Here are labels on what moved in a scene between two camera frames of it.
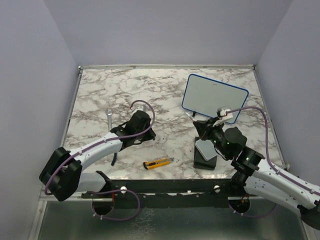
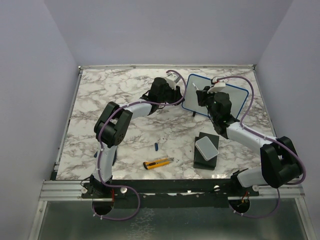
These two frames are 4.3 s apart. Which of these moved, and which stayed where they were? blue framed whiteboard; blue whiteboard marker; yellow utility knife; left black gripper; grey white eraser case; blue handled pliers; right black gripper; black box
Moved: left black gripper; right black gripper; blue whiteboard marker
Stayed: yellow utility knife; blue framed whiteboard; blue handled pliers; black box; grey white eraser case
